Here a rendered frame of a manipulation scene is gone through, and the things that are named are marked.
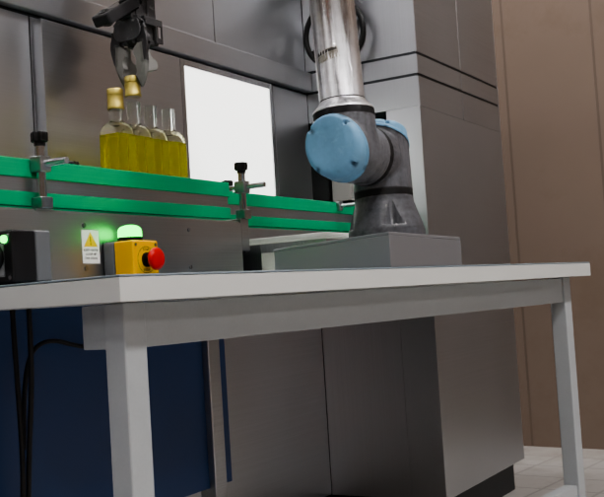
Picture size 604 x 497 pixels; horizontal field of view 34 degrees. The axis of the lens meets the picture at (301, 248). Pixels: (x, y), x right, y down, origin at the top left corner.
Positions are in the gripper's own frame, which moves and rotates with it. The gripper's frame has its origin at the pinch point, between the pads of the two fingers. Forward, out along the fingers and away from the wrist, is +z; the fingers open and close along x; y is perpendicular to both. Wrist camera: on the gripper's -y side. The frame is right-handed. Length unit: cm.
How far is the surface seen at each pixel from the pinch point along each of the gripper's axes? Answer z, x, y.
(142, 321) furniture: 50, -48, -60
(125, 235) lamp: 35.3, -19.2, -27.9
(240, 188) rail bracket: 23.9, -15.5, 16.0
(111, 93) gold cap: 3.8, -0.5, -7.3
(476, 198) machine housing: 20, -24, 142
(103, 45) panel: -10.9, 12.0, 5.6
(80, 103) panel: 3.2, 12.1, -3.0
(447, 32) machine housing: -32, -24, 127
